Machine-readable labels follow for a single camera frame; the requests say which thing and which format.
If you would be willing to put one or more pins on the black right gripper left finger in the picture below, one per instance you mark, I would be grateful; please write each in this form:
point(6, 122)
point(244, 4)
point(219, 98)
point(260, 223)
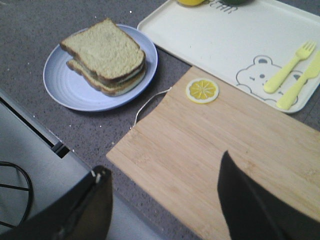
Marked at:
point(83, 213)

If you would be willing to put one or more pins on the lemon slice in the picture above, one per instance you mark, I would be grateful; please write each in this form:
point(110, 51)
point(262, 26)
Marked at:
point(202, 90)

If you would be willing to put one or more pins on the front yellow lemon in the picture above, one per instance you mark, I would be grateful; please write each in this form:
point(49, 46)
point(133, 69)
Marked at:
point(190, 3)

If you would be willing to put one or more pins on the bread slice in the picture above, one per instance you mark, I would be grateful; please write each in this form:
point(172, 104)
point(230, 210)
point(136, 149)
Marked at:
point(105, 51)
point(109, 89)

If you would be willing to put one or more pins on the yellow plastic knife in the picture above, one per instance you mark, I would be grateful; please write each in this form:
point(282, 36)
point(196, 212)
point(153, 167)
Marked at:
point(312, 71)

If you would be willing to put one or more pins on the white bear tray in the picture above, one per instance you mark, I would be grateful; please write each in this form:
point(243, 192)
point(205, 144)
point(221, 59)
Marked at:
point(242, 45)

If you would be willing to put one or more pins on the yellow plastic fork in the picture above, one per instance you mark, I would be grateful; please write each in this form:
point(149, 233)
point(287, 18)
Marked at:
point(302, 53)

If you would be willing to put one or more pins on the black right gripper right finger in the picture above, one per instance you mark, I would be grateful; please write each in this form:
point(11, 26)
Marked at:
point(253, 213)

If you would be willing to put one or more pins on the wooden cutting board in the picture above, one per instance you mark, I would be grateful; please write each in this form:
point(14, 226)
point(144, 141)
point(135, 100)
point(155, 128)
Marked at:
point(174, 154)

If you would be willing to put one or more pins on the light blue round plate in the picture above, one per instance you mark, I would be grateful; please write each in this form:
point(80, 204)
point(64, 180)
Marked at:
point(71, 90)

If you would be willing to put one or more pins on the green lime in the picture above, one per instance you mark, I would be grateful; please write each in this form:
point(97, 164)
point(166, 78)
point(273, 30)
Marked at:
point(236, 2)

